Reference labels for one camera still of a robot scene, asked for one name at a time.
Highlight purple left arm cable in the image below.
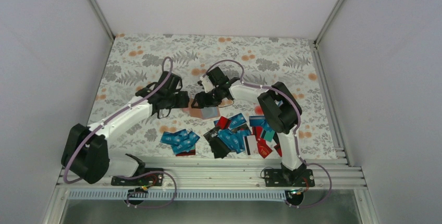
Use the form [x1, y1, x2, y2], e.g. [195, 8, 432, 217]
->
[63, 56, 174, 184]

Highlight aluminium rail frame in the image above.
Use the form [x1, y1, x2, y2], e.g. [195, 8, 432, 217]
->
[55, 148, 367, 190]

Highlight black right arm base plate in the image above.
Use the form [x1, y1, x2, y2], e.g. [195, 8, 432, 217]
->
[260, 168, 315, 188]

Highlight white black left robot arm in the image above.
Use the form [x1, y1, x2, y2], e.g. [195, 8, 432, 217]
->
[61, 71, 189, 185]

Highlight black VIP card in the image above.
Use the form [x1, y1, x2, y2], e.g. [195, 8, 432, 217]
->
[203, 126, 221, 143]

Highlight teal card right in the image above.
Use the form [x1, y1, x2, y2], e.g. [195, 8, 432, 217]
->
[260, 128, 275, 142]

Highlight blue card centre top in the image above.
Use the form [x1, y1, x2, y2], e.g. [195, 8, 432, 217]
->
[228, 113, 247, 129]

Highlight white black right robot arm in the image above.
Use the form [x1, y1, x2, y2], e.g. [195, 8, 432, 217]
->
[191, 67, 306, 186]

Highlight blue card left pile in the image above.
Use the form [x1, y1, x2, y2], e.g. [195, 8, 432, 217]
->
[160, 129, 200, 156]

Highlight red card centre top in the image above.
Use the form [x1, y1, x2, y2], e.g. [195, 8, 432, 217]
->
[214, 116, 231, 130]

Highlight red VIP card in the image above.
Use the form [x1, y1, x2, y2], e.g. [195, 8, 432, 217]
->
[256, 138, 272, 158]

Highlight grey slotted cable duct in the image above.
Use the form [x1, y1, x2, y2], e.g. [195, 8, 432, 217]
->
[67, 189, 286, 202]

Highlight white stripe card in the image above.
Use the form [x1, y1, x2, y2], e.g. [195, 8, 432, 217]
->
[244, 135, 258, 156]

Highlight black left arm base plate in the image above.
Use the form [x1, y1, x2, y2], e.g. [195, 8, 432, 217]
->
[110, 168, 164, 187]

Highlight floral patterned table mat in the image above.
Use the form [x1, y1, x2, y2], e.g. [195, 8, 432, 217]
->
[88, 33, 337, 160]

